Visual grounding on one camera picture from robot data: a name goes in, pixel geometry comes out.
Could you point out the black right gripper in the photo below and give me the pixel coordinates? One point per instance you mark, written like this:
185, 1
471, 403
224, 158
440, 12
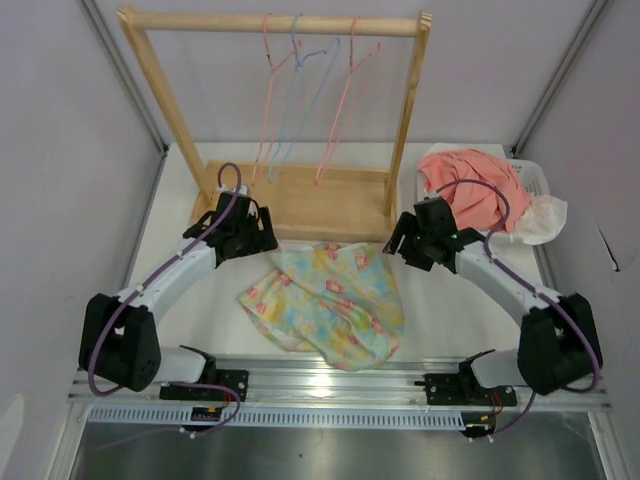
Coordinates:
408, 225

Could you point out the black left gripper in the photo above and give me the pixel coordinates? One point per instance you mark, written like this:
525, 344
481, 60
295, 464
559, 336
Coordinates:
263, 240

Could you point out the floral pastel skirt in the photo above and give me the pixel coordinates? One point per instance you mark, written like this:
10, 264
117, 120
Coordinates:
339, 301

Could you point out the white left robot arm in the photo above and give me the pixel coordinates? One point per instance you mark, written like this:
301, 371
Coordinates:
120, 342

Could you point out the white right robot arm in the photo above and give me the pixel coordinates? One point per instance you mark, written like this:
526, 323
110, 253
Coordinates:
558, 343

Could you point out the wooden hanger rack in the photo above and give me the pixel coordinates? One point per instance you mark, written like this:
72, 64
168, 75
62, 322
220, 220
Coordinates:
348, 204

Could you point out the coral pink garment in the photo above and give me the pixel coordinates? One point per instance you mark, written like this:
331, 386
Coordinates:
482, 190

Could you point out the white plastic laundry basket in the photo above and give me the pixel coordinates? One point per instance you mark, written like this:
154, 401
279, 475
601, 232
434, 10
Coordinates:
531, 177

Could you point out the white sheer garment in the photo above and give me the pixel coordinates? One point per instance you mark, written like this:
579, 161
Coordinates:
542, 221

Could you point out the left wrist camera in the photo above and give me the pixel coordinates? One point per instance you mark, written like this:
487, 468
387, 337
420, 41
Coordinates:
242, 190

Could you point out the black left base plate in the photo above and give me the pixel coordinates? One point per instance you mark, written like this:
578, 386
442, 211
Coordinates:
226, 385

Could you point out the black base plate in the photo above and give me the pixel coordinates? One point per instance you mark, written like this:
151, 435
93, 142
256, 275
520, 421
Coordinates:
458, 389
226, 385

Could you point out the aluminium mounting rail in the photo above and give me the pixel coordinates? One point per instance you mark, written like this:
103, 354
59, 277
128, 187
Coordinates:
307, 381

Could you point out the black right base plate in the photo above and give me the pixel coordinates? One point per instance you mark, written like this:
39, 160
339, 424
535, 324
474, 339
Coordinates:
458, 389

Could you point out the right pink wire hanger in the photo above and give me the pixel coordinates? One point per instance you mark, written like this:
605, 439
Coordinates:
355, 84

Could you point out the pink wire hanger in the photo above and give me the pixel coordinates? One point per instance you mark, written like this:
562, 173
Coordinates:
355, 84
275, 65

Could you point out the left pink wire hanger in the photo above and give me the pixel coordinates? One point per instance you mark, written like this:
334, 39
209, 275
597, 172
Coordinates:
275, 65

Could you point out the white slotted cable duct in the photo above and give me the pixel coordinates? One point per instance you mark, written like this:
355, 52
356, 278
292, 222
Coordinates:
252, 416

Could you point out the blue wire hanger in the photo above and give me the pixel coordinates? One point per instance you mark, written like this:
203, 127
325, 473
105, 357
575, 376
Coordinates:
300, 103

